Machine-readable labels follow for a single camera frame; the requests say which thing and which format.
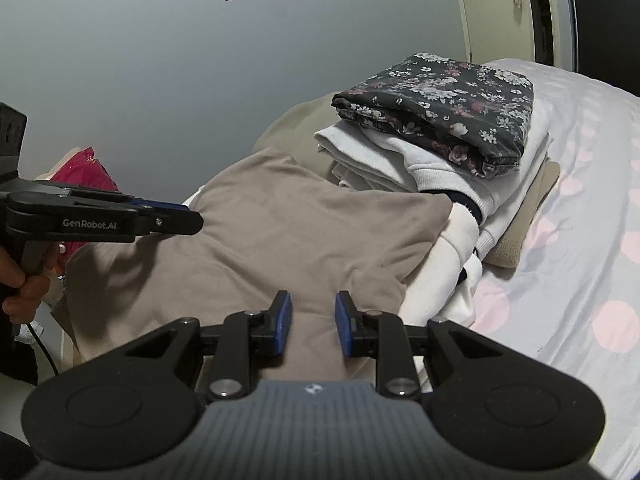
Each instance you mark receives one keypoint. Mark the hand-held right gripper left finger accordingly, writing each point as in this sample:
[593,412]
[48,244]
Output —
[282,322]

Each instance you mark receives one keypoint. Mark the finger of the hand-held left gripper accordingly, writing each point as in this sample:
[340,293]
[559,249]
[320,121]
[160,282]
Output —
[175,222]

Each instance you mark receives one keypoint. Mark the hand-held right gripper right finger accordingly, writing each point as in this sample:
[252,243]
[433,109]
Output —
[344,325]

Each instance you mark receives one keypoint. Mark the taupe garment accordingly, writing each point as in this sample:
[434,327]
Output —
[275,240]

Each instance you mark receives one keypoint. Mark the person's left hand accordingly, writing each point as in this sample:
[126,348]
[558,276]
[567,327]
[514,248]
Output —
[25,302]

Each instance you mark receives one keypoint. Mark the pink bag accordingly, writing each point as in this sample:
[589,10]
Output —
[82,170]

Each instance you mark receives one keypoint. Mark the white fleece garment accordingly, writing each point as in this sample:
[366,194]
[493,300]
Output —
[440,285]

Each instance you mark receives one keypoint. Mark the person's dark clothing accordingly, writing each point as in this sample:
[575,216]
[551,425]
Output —
[12,350]

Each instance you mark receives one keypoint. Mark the large beige cloth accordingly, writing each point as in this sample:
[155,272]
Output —
[295,130]

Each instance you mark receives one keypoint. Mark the white folded sweatshirt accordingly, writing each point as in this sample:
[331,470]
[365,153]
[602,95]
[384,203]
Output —
[380,155]

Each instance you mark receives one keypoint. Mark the beige folded garment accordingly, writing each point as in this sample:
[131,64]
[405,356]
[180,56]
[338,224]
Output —
[530,215]

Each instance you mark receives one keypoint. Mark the black floral folded garment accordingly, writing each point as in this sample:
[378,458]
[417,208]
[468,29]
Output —
[440,105]

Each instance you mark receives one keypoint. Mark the polka dot bedsheet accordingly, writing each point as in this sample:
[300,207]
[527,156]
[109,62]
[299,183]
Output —
[575,240]

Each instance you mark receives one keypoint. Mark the cream door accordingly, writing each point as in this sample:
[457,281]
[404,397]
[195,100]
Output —
[490,15]

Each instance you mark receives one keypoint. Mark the dark wardrobe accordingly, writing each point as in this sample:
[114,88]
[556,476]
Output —
[605,35]

